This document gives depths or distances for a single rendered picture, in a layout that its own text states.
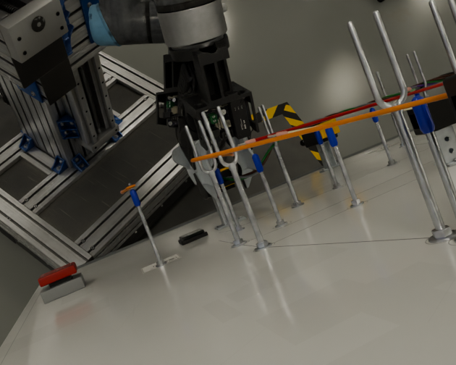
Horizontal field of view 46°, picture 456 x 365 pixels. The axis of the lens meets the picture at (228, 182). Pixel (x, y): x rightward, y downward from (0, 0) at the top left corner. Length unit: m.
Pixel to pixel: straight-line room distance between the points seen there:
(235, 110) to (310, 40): 2.28
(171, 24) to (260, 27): 2.34
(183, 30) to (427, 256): 0.39
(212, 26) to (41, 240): 1.39
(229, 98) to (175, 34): 0.09
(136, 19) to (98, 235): 1.00
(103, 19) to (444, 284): 0.84
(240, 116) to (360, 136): 1.83
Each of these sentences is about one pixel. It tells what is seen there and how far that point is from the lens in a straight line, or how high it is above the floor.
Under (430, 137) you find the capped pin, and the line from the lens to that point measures 0.32.
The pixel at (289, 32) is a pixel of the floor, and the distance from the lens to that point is 2.93.
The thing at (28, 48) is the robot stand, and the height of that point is 1.05.
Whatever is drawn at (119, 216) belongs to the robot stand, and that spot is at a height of 0.23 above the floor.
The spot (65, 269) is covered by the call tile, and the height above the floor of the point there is 1.13.
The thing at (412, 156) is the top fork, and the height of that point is 1.53.
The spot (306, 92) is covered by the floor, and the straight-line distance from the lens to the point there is 2.60.
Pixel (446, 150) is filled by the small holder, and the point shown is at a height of 1.34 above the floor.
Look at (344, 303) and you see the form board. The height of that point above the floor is 1.52.
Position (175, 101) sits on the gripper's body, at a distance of 0.86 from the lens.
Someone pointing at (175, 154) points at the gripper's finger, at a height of 1.10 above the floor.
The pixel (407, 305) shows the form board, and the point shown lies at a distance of 0.26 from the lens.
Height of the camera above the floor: 1.77
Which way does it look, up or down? 53 degrees down
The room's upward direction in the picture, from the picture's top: straight up
